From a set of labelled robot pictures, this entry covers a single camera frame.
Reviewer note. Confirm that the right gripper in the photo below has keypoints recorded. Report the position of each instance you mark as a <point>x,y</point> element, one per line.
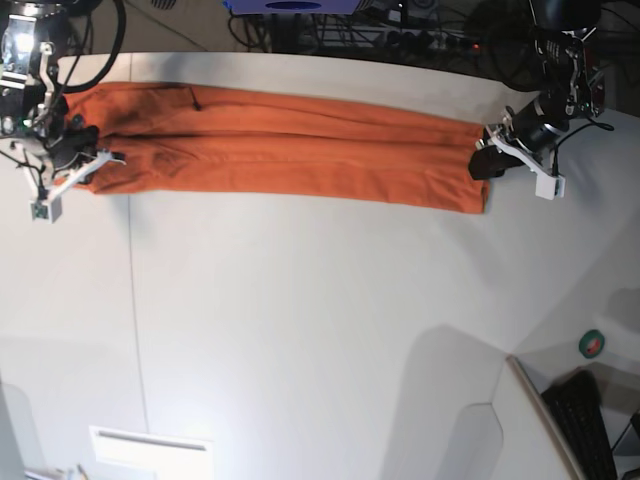
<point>60,150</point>

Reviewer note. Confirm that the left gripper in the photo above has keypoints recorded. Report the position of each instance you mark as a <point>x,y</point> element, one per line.
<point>535,127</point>

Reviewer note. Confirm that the orange t-shirt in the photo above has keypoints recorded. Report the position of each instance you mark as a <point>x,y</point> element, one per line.
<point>179,137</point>

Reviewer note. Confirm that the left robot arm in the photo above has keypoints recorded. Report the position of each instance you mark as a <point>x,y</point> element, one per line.
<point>548,53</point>

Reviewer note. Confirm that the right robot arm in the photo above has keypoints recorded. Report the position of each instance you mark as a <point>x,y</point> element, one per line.
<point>42,43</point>

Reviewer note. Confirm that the green tape roll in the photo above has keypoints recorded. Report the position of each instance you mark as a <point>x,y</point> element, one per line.
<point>592,344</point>

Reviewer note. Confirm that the black keyboard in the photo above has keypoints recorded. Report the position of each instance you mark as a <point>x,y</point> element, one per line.
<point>575,405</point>

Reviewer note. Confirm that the white paper sheet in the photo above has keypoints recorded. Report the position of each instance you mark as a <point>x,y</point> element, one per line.
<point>165,457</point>

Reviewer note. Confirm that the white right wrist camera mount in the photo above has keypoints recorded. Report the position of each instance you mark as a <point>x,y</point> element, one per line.
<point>70,182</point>

